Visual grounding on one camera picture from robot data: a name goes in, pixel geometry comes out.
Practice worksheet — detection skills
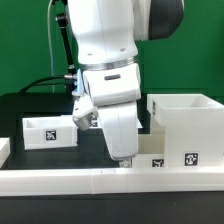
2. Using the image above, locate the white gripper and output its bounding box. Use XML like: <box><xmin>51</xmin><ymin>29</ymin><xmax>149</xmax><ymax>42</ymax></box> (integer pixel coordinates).
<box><xmin>83</xmin><ymin>63</ymin><xmax>141</xmax><ymax>168</ymax></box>

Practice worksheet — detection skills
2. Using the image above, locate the white front drawer tray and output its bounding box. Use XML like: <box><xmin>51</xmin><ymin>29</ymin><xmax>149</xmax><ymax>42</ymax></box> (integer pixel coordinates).
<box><xmin>132</xmin><ymin>134</ymin><xmax>165</xmax><ymax>168</ymax></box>

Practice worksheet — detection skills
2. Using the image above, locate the white drawer tray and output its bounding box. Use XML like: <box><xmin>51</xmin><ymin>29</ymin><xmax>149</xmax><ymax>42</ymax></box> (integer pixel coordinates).
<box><xmin>22</xmin><ymin>115</ymin><xmax>77</xmax><ymax>150</ymax></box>
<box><xmin>132</xmin><ymin>134</ymin><xmax>165</xmax><ymax>168</ymax></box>

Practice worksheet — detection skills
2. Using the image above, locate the white drawer cabinet box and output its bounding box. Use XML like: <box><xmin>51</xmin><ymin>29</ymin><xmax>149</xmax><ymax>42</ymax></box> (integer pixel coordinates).
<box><xmin>147</xmin><ymin>94</ymin><xmax>224</xmax><ymax>168</ymax></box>

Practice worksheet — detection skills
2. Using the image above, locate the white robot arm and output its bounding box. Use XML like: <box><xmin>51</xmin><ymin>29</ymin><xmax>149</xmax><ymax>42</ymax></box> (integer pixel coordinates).
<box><xmin>67</xmin><ymin>0</ymin><xmax>184</xmax><ymax>161</ymax></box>

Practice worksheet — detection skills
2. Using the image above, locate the white left fence block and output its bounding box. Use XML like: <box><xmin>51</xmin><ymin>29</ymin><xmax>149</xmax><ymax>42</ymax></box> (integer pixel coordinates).
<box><xmin>0</xmin><ymin>138</ymin><xmax>10</xmax><ymax>168</ymax></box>

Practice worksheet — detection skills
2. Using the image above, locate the white front fence wall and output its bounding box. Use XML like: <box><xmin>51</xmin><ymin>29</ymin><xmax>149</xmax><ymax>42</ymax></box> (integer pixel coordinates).
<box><xmin>0</xmin><ymin>167</ymin><xmax>224</xmax><ymax>196</ymax></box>

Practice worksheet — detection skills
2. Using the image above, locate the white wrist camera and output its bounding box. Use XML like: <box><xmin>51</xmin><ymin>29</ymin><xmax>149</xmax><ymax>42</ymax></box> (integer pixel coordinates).
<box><xmin>72</xmin><ymin>95</ymin><xmax>97</xmax><ymax>131</ymax></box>

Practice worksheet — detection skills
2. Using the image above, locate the black cable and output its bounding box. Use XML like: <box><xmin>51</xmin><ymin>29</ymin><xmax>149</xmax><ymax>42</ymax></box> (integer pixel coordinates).
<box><xmin>18</xmin><ymin>75</ymin><xmax>75</xmax><ymax>94</ymax></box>

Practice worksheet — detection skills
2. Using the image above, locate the white hanging cable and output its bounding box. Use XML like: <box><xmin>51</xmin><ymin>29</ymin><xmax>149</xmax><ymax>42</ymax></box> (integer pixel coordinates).
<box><xmin>47</xmin><ymin>0</ymin><xmax>56</xmax><ymax>94</ymax></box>

